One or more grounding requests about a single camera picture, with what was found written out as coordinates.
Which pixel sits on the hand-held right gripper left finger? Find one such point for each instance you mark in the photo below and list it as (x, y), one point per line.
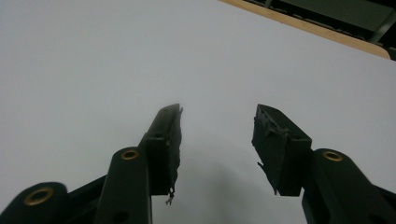
(162, 149)

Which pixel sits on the white table cover sheet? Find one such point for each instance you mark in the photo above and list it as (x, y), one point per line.
(93, 62)

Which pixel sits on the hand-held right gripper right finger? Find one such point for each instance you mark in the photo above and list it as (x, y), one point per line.
(280, 149)

